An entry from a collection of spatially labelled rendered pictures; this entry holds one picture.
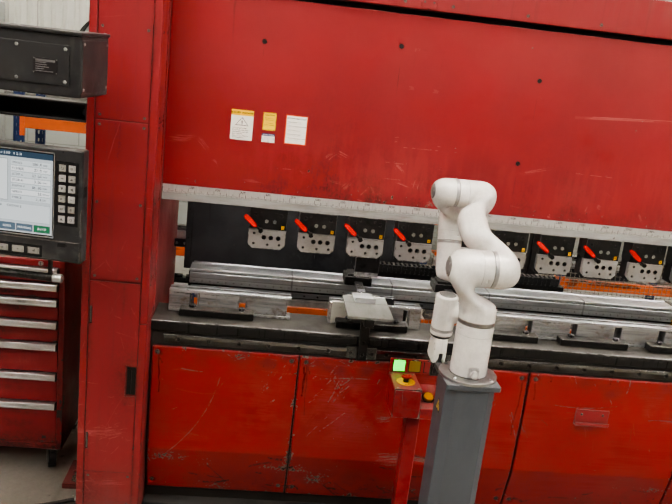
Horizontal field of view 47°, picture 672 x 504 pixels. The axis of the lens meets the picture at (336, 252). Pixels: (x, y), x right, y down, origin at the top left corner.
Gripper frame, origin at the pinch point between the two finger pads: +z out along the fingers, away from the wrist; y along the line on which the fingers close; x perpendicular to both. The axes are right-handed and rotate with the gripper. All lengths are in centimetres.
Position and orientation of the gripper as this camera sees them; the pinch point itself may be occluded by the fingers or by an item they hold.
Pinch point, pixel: (434, 370)
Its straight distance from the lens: 299.7
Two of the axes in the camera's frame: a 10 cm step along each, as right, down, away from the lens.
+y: 0.8, 3.4, -9.4
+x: 9.9, 0.8, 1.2
